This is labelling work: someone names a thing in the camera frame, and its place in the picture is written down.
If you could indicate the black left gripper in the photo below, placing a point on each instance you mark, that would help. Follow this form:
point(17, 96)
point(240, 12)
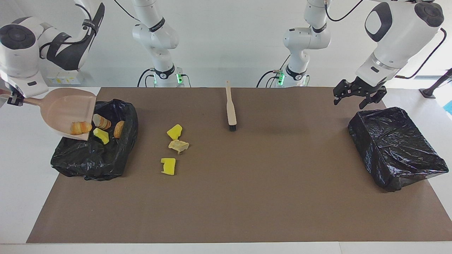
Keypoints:
point(363, 87)

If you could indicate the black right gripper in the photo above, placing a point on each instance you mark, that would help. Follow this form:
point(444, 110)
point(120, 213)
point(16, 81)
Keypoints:
point(17, 94)

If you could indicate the beige plastic dustpan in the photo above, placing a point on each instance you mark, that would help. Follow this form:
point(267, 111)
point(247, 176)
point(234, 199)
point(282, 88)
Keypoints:
point(60, 109)

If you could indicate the orange striped croissant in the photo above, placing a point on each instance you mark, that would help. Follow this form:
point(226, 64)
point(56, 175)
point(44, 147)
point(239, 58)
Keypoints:
point(81, 127)

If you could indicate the pale striped croissant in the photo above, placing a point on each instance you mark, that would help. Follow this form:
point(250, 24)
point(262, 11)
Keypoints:
point(102, 122)

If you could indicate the yellow sponge piece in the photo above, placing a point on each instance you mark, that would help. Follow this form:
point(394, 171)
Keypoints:
point(168, 166)
point(101, 135)
point(174, 132)

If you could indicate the brown fried nugget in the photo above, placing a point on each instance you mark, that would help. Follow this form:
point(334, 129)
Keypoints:
point(119, 129)

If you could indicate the beige hand brush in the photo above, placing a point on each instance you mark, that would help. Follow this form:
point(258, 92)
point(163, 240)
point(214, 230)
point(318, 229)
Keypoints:
point(231, 109)

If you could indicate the pale food scrap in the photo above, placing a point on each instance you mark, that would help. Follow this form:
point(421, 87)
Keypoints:
point(178, 145)

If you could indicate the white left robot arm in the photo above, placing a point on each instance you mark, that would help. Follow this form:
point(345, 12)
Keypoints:
point(399, 35)

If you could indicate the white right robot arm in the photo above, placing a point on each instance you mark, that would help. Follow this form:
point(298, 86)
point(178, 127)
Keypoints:
point(155, 35)

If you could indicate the left black trash bag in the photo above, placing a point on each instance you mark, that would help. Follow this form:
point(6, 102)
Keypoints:
point(395, 148)

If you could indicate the black trash bag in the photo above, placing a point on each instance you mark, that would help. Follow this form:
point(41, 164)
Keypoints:
point(395, 148)
point(91, 158)

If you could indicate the right black trash bag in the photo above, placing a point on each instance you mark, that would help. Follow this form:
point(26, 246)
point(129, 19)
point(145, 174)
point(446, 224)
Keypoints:
point(91, 158)

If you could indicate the white socket box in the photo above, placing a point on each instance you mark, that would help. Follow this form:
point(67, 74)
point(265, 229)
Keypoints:
point(63, 79)

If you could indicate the blue plastic item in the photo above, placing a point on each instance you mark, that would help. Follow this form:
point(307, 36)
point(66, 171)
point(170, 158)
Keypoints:
point(449, 107)

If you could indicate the brown table mat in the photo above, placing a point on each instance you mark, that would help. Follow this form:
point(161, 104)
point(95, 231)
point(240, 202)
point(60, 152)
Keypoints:
point(226, 218)

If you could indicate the black camera stand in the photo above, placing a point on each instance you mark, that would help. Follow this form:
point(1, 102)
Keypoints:
point(428, 92)

